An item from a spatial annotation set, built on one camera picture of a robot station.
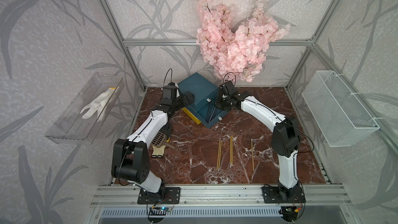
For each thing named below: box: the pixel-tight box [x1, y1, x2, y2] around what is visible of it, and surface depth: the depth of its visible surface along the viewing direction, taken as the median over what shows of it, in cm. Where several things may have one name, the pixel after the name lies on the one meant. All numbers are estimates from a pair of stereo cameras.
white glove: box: [79, 86, 120, 122], surface depth 68 cm
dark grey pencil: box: [205, 100, 219, 124], surface depth 90 cm
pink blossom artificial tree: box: [195, 0, 291, 82], surface depth 72 cm
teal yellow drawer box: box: [177, 72, 229, 129], surface depth 91 cm
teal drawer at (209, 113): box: [196, 100, 229, 129], surface depth 90 cm
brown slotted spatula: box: [151, 131, 178, 151], surface depth 91 cm
